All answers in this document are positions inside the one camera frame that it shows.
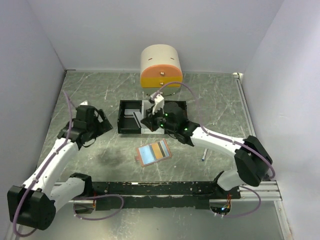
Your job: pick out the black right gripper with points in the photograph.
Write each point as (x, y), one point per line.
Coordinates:
(149, 119)

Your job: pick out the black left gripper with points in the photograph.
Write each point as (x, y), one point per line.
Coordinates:
(103, 126)

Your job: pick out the orange leather card holder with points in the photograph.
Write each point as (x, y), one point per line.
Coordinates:
(152, 153)

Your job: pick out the gold card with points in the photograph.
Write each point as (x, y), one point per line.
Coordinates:
(159, 150)

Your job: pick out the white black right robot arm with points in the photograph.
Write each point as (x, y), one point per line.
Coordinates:
(252, 162)

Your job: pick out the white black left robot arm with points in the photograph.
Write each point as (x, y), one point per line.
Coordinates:
(35, 203)

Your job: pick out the white card in tray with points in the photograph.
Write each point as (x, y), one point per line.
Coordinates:
(129, 113)

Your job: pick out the three-compartment black white tray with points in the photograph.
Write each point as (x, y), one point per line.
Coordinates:
(129, 125)

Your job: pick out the round cream drawer cabinet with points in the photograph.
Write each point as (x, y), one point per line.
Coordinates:
(159, 65)

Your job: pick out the small blue white pen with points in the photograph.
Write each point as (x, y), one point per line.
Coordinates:
(204, 155)

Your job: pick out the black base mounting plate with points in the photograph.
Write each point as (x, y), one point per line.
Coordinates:
(165, 194)

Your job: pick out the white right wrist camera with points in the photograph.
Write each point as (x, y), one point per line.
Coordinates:
(158, 103)

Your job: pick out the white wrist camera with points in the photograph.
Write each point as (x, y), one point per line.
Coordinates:
(158, 103)
(84, 103)

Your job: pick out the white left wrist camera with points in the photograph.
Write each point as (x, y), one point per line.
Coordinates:
(84, 103)

